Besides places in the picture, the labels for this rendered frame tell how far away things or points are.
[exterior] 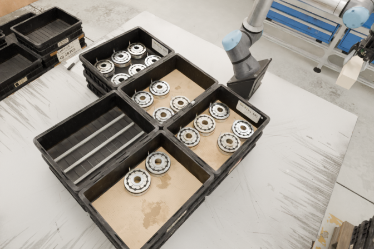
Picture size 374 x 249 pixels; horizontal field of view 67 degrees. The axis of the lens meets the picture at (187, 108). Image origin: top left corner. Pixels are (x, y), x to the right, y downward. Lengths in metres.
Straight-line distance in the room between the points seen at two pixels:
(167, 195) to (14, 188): 0.65
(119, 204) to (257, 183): 0.63
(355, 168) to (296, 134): 1.10
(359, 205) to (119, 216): 1.84
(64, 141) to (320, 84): 2.50
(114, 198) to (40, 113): 0.67
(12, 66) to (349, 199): 2.64
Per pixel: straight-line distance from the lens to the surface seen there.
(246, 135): 1.31
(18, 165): 1.47
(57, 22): 2.56
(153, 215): 1.12
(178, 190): 1.16
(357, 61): 1.54
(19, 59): 2.46
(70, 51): 2.39
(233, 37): 1.52
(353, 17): 1.21
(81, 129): 1.33
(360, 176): 2.64
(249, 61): 1.56
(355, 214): 2.45
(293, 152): 1.55
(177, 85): 1.48
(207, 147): 1.26
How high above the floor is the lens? 1.89
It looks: 51 degrees down
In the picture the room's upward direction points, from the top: 9 degrees clockwise
